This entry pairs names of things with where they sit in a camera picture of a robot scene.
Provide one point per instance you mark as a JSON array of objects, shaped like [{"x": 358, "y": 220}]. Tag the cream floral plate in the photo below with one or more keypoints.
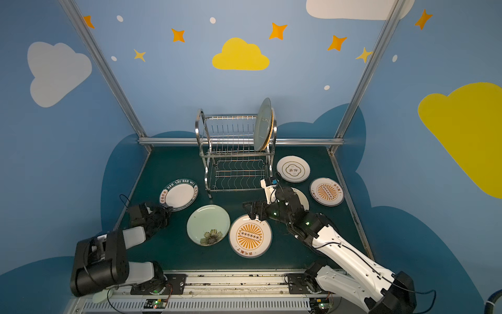
[{"x": 302, "y": 198}]

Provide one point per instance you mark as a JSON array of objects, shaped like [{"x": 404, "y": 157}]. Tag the right aluminium frame post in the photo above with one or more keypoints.
[{"x": 368, "y": 72}]

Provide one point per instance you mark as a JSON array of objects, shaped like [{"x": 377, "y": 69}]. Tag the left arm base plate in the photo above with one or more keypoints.
[{"x": 171, "y": 284}]

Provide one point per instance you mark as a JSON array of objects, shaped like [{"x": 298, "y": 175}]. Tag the right controller board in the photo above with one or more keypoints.
[{"x": 318, "y": 304}]

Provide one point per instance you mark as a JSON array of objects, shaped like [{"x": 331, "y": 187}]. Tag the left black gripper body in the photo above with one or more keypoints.
[{"x": 157, "y": 216}]

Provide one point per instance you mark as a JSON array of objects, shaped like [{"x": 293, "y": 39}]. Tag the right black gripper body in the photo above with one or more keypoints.
[{"x": 265, "y": 209}]

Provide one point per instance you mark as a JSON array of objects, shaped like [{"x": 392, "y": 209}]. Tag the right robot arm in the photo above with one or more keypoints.
[{"x": 366, "y": 284}]

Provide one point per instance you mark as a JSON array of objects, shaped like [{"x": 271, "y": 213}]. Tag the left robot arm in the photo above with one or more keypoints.
[{"x": 101, "y": 262}]

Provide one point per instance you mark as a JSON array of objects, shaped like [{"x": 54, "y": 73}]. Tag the aluminium frame post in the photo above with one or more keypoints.
[
  {"x": 368, "y": 72},
  {"x": 74, "y": 14}
]

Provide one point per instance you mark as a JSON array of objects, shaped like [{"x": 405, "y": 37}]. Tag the stainless steel dish rack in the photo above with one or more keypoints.
[{"x": 232, "y": 168}]

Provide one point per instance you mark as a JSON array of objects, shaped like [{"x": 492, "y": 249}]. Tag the orange sunburst plate right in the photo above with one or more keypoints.
[{"x": 327, "y": 192}]

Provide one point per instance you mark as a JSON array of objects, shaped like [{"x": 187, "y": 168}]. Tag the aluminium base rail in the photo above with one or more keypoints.
[{"x": 220, "y": 292}]

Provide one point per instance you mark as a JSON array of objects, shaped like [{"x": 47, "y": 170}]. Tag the rear aluminium frame bar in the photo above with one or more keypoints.
[{"x": 192, "y": 141}]

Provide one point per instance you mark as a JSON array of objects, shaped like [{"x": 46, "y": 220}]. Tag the light green flower plate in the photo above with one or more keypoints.
[{"x": 208, "y": 225}]

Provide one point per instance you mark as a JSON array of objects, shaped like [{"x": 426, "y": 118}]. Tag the plain pale green plate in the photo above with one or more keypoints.
[{"x": 263, "y": 125}]

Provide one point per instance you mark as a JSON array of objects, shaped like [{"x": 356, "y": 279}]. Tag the white plate dark lettered rim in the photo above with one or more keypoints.
[{"x": 179, "y": 194}]

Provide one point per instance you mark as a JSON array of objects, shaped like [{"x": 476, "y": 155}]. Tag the orange sunburst plate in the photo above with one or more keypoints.
[
  {"x": 250, "y": 238},
  {"x": 327, "y": 192}
]

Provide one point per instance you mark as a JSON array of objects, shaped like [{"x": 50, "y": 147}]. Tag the white plate grey emblem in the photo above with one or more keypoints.
[{"x": 293, "y": 169}]

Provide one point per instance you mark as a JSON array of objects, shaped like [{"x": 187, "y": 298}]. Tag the orange sunburst plate front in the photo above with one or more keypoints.
[{"x": 250, "y": 238}]

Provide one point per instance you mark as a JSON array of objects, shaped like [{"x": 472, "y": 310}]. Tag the controller board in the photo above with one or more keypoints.
[
  {"x": 155, "y": 304},
  {"x": 318, "y": 304}
]

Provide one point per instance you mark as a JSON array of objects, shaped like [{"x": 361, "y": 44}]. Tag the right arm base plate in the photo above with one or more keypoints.
[{"x": 299, "y": 283}]

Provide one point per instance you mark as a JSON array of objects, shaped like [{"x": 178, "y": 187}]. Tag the left controller board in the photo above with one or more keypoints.
[{"x": 155, "y": 304}]

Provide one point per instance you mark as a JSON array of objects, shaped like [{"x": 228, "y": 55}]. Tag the left aluminium frame post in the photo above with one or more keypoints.
[{"x": 74, "y": 14}]

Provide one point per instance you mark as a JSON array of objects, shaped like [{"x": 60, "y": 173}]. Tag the pale green round disc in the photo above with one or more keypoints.
[{"x": 102, "y": 296}]

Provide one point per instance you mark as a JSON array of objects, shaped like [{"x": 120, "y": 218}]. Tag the dark navy plate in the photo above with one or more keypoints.
[{"x": 326, "y": 221}]

